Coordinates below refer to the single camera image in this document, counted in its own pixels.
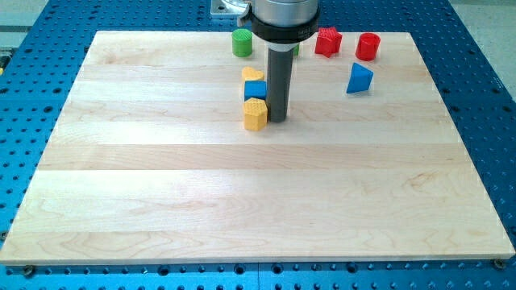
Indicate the red cylinder block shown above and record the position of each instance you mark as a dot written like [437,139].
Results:
[367,46]

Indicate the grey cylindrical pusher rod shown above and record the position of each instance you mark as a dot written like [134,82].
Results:
[279,70]

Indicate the blue triangle block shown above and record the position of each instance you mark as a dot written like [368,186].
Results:
[360,79]

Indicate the green cylinder block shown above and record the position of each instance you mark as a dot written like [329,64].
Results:
[241,40]

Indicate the yellow heart block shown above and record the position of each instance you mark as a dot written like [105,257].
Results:
[251,74]

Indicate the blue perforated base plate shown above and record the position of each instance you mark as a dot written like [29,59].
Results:
[469,47]

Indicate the yellow hexagon block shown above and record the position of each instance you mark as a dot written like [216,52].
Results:
[255,114]

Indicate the blue cube block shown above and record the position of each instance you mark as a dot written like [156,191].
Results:
[255,89]

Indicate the light wooden board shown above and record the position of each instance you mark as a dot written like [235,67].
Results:
[149,162]

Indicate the red star block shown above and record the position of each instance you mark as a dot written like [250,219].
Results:
[328,41]

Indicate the silver robot mounting plate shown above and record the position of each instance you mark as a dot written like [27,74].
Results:
[227,9]

